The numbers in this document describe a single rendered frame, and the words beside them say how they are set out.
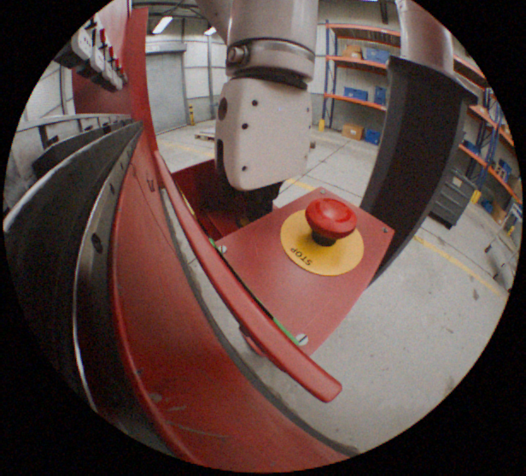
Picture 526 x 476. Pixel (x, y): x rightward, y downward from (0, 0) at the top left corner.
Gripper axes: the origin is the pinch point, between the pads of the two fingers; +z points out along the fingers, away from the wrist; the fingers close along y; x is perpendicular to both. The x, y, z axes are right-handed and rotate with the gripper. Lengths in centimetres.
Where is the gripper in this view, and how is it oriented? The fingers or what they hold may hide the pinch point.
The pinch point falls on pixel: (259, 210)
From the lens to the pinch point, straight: 21.3
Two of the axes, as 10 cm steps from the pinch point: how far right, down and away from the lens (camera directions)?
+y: 7.8, -3.4, 5.3
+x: -6.3, -5.0, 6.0
